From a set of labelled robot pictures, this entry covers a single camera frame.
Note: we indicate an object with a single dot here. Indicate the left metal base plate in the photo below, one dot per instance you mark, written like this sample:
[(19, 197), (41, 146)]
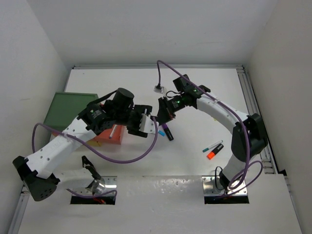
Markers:
[(107, 182)]

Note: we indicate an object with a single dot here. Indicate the purple highlighter marker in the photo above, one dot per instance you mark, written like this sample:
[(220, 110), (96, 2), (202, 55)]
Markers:
[(167, 132)]

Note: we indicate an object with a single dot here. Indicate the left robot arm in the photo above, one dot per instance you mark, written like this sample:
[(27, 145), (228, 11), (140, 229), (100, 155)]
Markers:
[(37, 171)]

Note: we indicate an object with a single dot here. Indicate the teal fineliner pen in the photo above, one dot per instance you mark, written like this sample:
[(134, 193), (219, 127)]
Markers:
[(212, 146)]

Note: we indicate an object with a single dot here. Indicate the light blue fineliner pen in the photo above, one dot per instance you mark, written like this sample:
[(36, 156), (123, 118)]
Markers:
[(161, 133)]

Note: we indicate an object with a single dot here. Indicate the yellow bottom drawer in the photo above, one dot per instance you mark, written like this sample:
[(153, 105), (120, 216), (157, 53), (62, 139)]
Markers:
[(94, 143)]

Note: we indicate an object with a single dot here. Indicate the green top drawer box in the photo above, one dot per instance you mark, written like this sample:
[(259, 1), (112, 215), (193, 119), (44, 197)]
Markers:
[(65, 107)]

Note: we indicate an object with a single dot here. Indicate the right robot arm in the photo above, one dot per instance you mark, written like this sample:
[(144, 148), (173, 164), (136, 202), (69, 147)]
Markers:
[(249, 136)]

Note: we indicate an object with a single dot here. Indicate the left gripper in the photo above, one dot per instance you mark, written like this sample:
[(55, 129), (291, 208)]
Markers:
[(139, 109)]

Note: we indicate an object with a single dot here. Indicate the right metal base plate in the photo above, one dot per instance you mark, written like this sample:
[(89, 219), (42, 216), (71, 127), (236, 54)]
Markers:
[(212, 187)]

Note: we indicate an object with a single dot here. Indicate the orange highlighter marker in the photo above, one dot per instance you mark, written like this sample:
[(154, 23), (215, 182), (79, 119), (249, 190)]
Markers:
[(215, 151)]

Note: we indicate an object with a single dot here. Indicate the metal base plate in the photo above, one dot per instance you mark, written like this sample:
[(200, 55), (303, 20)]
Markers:
[(107, 182), (212, 187)]

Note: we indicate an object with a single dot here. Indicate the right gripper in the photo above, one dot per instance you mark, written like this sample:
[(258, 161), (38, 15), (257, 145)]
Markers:
[(165, 115)]

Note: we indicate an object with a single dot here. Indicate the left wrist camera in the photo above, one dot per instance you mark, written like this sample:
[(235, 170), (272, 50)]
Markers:
[(147, 125)]

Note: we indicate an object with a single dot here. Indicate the coral drawer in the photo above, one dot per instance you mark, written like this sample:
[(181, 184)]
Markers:
[(117, 138)]

